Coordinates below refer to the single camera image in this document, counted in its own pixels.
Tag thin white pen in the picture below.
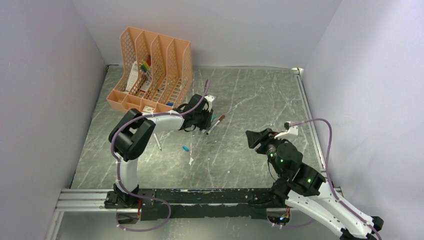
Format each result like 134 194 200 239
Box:
153 133 162 151

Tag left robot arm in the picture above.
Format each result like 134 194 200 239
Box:
108 94 216 208

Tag purple cable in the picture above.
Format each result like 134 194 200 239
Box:
291 118 383 240
110 78 212 232

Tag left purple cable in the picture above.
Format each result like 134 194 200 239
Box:
110 78 212 232

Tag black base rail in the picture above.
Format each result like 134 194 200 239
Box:
104 188 285 221

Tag orange plastic file organizer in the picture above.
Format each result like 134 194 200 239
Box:
106 27 194 113

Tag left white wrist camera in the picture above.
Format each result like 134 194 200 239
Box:
203 95 216 112

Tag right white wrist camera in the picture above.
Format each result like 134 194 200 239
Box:
273 121 299 140

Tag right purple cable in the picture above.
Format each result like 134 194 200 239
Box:
291 118 383 240

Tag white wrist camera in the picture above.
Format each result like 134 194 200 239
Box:
273 121 299 140
203 95 216 112

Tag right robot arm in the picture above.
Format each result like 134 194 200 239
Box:
245 128 384 240

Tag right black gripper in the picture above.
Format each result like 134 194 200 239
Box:
246 127 286 178

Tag coloured markers in organizer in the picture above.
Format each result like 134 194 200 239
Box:
140 56 152 74

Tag white paper booklet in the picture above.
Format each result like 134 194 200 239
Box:
125 61 139 92

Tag aluminium frame rail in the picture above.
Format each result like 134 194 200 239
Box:
56 189 283 213

